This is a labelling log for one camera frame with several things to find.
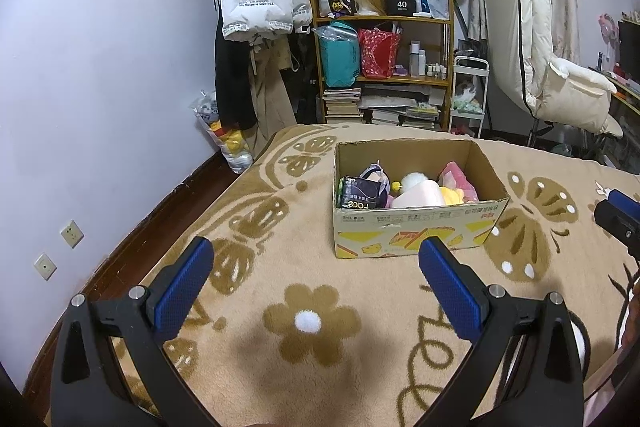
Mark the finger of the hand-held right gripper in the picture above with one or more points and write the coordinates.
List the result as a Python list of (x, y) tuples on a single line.
[(627, 202), (620, 224)]

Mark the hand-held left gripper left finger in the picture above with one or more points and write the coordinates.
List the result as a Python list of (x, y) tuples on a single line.
[(182, 287)]

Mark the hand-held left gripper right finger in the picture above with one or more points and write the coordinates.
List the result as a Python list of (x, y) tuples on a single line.
[(450, 287)]

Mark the printed cardboard box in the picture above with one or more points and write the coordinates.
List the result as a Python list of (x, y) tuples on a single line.
[(425, 237)]

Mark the yellow plush toy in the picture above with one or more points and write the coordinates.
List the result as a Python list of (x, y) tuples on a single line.
[(450, 196)]

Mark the pink plastic packet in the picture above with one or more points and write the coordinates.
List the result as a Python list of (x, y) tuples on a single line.
[(457, 174)]

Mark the black tissue packet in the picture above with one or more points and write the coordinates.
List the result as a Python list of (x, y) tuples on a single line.
[(357, 197)]

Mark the cluttered desk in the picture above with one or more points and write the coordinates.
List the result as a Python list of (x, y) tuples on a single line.
[(625, 107)]

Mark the beige butterfly blanket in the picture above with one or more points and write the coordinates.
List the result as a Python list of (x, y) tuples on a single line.
[(280, 257)]

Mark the clear plastic bag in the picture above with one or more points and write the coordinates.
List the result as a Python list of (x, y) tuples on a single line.
[(225, 142)]

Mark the black monitor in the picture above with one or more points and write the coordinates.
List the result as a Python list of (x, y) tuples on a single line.
[(630, 49)]

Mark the small pink fan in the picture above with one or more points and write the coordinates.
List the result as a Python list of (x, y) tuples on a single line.
[(606, 26)]

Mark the white and green bundle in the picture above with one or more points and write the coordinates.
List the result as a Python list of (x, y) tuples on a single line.
[(467, 102)]

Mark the cream padded recliner chair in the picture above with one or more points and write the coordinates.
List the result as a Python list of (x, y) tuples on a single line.
[(530, 32)]

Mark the stack of books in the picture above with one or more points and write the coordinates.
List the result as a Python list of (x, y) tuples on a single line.
[(345, 107)]

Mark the beige hanging garment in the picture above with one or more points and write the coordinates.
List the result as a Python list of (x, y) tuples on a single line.
[(270, 97)]

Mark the white metal cart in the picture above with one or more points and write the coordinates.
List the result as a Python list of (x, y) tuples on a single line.
[(470, 63)]

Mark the black hanging garment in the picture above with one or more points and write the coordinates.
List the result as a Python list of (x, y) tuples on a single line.
[(232, 82)]

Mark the small purple box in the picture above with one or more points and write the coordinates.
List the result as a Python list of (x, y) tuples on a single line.
[(400, 71)]

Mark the short white bottle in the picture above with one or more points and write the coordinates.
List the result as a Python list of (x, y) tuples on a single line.
[(422, 63)]

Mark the tall white bottle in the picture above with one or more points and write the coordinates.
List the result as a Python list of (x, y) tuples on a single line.
[(414, 59)]

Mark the red patterned bag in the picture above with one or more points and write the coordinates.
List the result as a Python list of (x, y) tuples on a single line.
[(377, 57)]

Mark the teal bag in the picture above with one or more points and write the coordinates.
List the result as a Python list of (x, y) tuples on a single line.
[(340, 62)]

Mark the wooden shelf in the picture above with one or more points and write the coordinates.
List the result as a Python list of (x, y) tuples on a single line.
[(380, 20)]

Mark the black box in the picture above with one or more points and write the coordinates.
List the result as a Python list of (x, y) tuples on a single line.
[(400, 2)]

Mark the wall power socket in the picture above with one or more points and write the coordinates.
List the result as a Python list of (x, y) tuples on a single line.
[(71, 234)]

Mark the round hole wall socket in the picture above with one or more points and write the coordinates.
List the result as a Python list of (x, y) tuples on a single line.
[(45, 267)]

